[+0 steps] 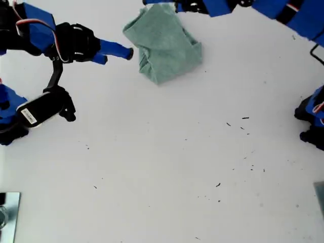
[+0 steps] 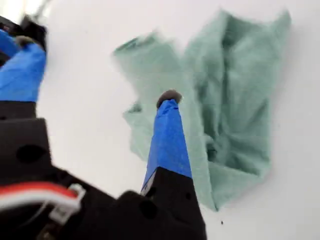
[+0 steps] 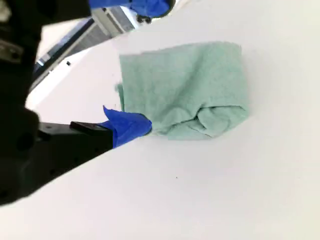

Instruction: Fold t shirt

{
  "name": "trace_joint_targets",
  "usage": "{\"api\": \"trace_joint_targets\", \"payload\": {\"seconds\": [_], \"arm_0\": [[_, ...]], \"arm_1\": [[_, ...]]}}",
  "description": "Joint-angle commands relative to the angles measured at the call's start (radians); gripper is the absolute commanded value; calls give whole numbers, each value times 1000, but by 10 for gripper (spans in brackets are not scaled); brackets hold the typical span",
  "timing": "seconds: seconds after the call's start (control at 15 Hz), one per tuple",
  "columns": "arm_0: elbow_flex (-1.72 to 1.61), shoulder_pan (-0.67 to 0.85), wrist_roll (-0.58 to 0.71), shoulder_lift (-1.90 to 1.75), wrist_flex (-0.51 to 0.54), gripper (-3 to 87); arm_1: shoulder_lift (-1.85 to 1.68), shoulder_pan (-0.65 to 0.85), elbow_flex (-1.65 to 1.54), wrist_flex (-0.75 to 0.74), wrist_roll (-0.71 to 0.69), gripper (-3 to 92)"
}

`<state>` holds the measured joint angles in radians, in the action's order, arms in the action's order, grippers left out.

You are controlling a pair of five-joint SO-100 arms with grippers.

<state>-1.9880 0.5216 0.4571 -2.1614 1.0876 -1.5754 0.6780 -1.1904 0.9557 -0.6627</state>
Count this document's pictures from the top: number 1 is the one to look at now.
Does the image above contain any green t-shirt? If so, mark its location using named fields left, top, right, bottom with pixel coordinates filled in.
left=123, top=4, right=203, bottom=86

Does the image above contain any black camera stalk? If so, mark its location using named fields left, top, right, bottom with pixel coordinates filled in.
left=42, top=57, right=77, bottom=123

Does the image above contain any black camera box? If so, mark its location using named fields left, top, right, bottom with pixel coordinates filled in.
left=16, top=92, right=64, bottom=129

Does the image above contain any black camera cable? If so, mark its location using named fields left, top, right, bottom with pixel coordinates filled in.
left=310, top=44, right=324, bottom=64

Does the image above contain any steel base plate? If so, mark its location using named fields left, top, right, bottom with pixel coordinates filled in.
left=0, top=191, right=21, bottom=243

